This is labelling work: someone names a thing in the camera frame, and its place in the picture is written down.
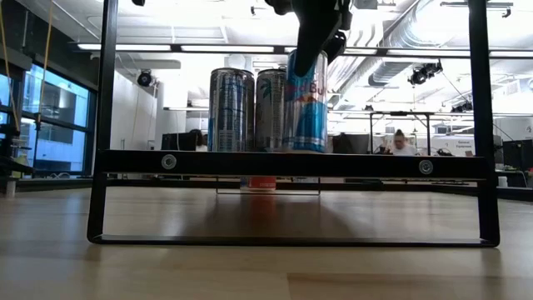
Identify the window with dark frame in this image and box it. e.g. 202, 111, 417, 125
0, 62, 99, 177

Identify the silver can black lid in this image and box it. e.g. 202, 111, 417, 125
207, 67, 256, 153
254, 67, 288, 153

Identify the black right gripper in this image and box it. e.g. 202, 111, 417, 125
264, 0, 348, 78

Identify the red beverage can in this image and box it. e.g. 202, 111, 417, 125
248, 176, 277, 193

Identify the black aluminium table frame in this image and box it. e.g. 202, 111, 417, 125
0, 177, 533, 202

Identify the wooden shelf black metal frame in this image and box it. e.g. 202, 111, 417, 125
86, 0, 501, 250

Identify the person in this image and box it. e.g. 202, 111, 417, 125
187, 128, 208, 152
381, 128, 417, 157

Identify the dark equipment rack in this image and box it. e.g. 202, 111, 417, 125
0, 99, 37, 197

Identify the black ceiling spot lamp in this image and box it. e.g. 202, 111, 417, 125
136, 69, 153, 88

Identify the black ceiling lamp cluster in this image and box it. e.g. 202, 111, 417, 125
451, 99, 475, 113
407, 61, 444, 87

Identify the black monitor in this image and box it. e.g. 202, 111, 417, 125
502, 139, 533, 172
161, 132, 197, 152

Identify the white equipment sign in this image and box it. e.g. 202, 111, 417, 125
431, 135, 476, 158

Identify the black background rig frame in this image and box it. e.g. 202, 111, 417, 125
369, 111, 435, 156

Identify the silver spiral air duct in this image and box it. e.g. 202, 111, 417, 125
368, 0, 471, 87

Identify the yellow power cable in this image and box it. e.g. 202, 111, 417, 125
0, 0, 55, 130

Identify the linear ceiling light bar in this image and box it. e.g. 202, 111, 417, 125
77, 42, 533, 58

